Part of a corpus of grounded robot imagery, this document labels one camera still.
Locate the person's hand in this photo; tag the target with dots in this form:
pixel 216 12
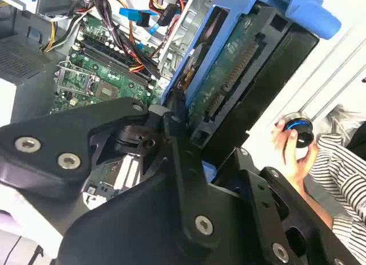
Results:
pixel 291 162

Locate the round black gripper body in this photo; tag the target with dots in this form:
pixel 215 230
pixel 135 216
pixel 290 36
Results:
pixel 134 225

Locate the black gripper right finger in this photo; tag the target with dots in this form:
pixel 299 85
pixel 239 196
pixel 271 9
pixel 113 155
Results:
pixel 274 207

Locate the hard disk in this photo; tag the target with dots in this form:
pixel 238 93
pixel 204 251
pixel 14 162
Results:
pixel 228 76

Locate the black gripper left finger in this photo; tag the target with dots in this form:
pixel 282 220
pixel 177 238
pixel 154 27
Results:
pixel 51 139

